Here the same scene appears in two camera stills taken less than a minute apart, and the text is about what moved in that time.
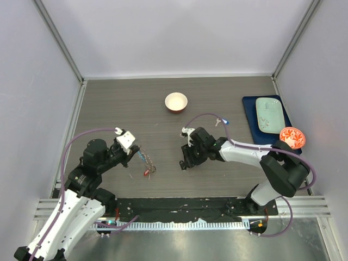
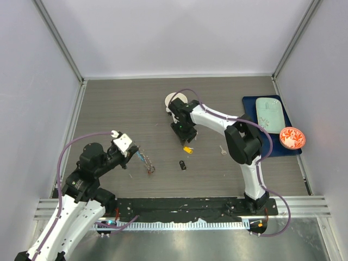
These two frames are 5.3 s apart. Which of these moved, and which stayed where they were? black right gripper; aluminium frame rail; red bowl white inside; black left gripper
Moved: black right gripper
Stayed: red bowl white inside; aluminium frame rail; black left gripper
